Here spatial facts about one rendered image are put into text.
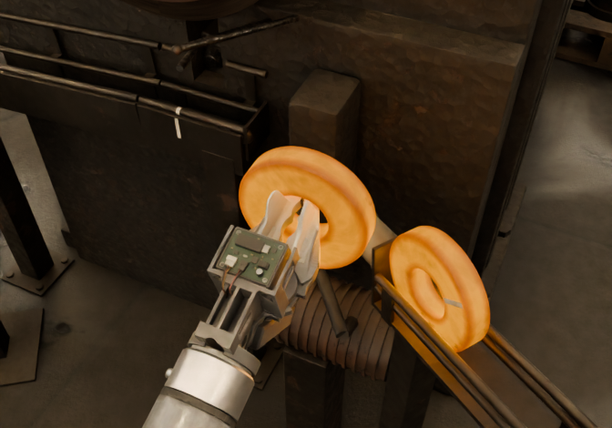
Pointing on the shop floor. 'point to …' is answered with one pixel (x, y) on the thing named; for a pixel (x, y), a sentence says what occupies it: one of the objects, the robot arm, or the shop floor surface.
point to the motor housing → (330, 354)
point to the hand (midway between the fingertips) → (306, 198)
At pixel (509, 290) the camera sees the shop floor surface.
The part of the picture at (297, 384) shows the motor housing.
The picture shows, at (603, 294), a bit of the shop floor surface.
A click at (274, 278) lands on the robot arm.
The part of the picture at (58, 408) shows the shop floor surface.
